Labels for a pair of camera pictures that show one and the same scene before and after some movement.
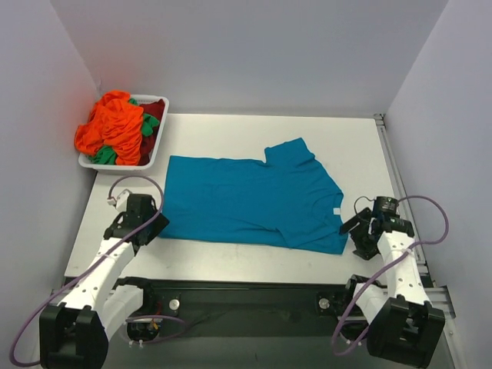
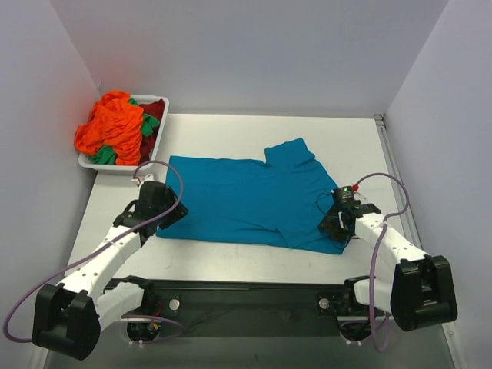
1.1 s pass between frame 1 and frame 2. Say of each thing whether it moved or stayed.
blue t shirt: stayed
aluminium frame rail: stayed
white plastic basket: stayed
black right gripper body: moved
